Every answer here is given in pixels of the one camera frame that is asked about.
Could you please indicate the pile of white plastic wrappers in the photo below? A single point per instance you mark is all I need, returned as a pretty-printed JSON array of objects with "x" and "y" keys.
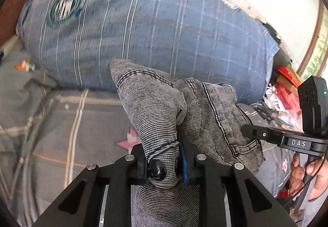
[{"x": 275, "y": 100}]

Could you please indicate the grey striped pants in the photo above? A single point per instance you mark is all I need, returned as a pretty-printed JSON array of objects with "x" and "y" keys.
[{"x": 153, "y": 104}]

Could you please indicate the red box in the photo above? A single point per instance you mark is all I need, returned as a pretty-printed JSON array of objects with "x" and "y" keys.
[{"x": 289, "y": 81}]

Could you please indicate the blue plaid pillow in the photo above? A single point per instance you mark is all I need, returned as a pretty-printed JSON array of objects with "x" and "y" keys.
[{"x": 153, "y": 37}]

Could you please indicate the brown headboard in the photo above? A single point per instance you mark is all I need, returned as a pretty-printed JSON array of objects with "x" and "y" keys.
[{"x": 18, "y": 1}]

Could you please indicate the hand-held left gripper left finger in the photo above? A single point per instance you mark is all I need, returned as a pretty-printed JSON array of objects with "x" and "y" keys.
[{"x": 138, "y": 165}]

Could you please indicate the framed bamboo painting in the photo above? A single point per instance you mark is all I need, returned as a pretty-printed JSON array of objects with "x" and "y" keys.
[{"x": 317, "y": 60}]

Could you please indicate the person's right hand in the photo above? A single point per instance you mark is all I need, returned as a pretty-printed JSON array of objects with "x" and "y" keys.
[{"x": 320, "y": 178}]

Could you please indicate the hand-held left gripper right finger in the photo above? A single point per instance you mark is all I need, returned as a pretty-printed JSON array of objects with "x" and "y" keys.
[{"x": 185, "y": 171}]

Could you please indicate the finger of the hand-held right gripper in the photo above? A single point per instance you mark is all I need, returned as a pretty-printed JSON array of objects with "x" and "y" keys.
[{"x": 261, "y": 134}]

